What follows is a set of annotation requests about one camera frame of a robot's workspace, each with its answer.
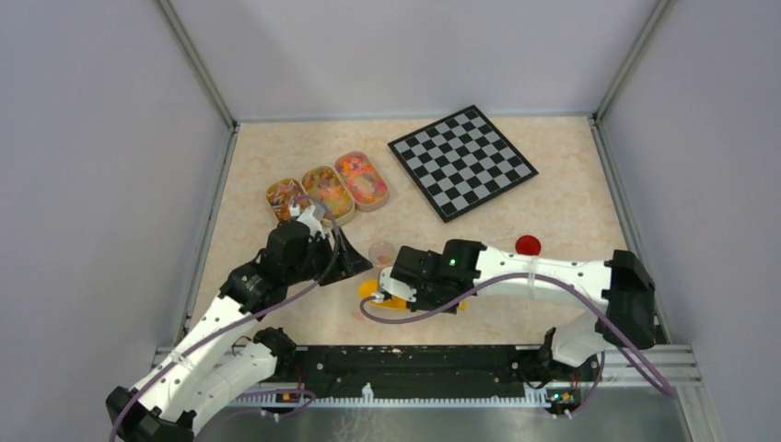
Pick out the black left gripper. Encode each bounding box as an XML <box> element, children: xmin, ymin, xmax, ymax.
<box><xmin>285</xmin><ymin>226</ymin><xmax>373</xmax><ymax>285</ymax></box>

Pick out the clear glass jar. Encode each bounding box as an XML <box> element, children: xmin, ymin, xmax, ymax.
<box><xmin>368</xmin><ymin>240</ymin><xmax>397</xmax><ymax>269</ymax></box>

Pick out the yellow plastic scoop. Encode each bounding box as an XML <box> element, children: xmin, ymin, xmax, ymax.
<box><xmin>358</xmin><ymin>279</ymin><xmax>463</xmax><ymax>312</ymax></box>

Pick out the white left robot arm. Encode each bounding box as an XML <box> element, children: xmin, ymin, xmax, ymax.
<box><xmin>106</xmin><ymin>216</ymin><xmax>373</xmax><ymax>441</ymax></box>

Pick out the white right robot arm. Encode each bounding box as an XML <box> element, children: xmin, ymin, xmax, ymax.
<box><xmin>379</xmin><ymin>239</ymin><xmax>656</xmax><ymax>379</ymax></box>

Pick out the pink tray with candies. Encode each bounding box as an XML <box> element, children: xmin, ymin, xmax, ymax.
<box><xmin>334</xmin><ymin>151</ymin><xmax>390</xmax><ymax>212</ymax></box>

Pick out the cream tray with gummies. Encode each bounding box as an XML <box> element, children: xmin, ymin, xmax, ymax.
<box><xmin>301</xmin><ymin>165</ymin><xmax>356</xmax><ymax>227</ymax></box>

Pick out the yellow tray with lollipops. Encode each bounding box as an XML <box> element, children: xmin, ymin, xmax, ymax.
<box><xmin>265</xmin><ymin>178</ymin><xmax>305</xmax><ymax>222</ymax></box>

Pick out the red jar lid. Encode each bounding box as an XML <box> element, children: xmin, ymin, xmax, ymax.
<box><xmin>514</xmin><ymin>235</ymin><xmax>542</xmax><ymax>256</ymax></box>

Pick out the black white chessboard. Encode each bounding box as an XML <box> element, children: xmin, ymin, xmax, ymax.
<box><xmin>388</xmin><ymin>105</ymin><xmax>538</xmax><ymax>223</ymax></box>

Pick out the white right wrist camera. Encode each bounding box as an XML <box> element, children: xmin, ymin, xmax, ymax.
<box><xmin>372</xmin><ymin>266</ymin><xmax>417</xmax><ymax>302</ymax></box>

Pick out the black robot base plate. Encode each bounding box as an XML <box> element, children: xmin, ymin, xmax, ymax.
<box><xmin>259</xmin><ymin>344</ymin><xmax>598</xmax><ymax>400</ymax></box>

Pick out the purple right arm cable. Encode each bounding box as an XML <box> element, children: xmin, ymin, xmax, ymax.
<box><xmin>358</xmin><ymin>273</ymin><xmax>679</xmax><ymax>419</ymax></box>

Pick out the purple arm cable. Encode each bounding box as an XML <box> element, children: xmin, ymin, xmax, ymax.
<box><xmin>108</xmin><ymin>193</ymin><xmax>343</xmax><ymax>442</ymax></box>
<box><xmin>358</xmin><ymin>273</ymin><xmax>679</xmax><ymax>419</ymax></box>

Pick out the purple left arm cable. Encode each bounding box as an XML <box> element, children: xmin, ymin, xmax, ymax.
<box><xmin>108</xmin><ymin>193</ymin><xmax>343</xmax><ymax>442</ymax></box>

